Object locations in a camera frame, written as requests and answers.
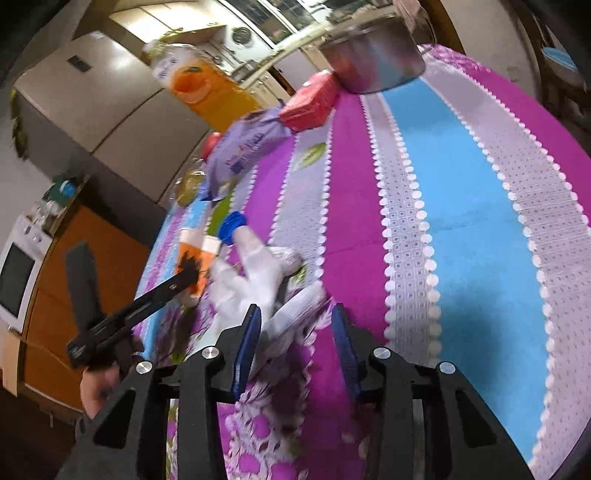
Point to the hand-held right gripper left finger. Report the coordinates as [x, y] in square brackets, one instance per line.
[247, 350]

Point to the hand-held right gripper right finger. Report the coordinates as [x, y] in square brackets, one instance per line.
[346, 355]

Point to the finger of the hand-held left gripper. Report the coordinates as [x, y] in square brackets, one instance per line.
[166, 293]

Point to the orange white snack wrapper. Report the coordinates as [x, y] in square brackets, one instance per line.
[203, 247]

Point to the white paper packet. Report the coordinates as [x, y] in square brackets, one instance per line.
[300, 307]

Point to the person's left hand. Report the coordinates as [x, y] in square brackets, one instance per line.
[97, 390]

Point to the wooden cabinet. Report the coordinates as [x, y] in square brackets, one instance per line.
[60, 304]

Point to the blue bottle cap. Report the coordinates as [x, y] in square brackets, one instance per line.
[233, 227]

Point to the white microwave oven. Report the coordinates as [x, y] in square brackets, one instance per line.
[16, 277]

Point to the red capped oil bottle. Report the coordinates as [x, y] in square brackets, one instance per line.
[189, 184]

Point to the jar with blue lid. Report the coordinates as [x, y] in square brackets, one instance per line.
[67, 189]

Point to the purple snack bag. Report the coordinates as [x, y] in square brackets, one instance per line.
[244, 147]

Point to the purple floral striped tablecloth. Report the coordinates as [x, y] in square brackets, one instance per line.
[461, 230]

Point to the beige refrigerator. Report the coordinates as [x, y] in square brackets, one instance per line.
[83, 106]

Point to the orange juice bottle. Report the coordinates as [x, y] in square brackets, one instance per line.
[203, 87]

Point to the red box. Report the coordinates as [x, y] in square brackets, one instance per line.
[309, 104]

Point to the steel pot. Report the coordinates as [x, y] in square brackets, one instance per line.
[374, 60]

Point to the blue basin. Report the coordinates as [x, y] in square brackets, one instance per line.
[561, 57]

